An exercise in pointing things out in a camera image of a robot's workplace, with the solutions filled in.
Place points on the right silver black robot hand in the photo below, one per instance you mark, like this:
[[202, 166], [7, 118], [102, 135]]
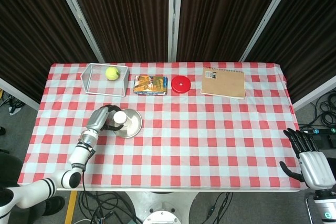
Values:
[[316, 169]]

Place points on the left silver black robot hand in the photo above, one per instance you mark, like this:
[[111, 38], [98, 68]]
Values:
[[97, 117]]

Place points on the white paper cup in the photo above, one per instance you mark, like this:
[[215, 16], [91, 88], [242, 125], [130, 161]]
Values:
[[120, 117]]

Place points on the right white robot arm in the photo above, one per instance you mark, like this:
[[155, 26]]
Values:
[[325, 205]]

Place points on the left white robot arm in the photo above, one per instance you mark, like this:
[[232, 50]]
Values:
[[78, 153]]

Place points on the silver metal plate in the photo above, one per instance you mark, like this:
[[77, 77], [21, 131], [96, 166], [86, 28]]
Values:
[[135, 121]]

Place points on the black power strip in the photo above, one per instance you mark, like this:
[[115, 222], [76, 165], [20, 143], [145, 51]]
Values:
[[324, 130]]

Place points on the clear plastic box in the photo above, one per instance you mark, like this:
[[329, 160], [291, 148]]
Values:
[[124, 82]]

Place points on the yellow tennis ball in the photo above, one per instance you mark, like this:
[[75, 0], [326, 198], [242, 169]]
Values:
[[112, 73]]

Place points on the red round disc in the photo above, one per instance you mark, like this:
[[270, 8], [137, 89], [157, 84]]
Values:
[[181, 84]]

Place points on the red white checkered tablecloth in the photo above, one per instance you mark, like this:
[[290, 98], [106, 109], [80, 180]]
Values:
[[183, 150]]

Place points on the black shoe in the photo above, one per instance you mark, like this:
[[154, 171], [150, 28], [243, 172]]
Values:
[[53, 205]]

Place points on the dark brown partition panel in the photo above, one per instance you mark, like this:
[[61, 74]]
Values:
[[31, 37], [126, 16], [309, 37], [223, 16]]

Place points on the brown spiral notebook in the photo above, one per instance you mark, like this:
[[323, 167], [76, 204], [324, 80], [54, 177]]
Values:
[[223, 85]]

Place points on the white table frame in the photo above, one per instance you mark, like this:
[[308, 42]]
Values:
[[157, 190]]

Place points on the white partition post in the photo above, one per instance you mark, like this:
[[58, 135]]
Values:
[[78, 16], [174, 16], [267, 16]]

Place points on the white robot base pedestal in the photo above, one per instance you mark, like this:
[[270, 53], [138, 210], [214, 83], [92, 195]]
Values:
[[162, 200]]

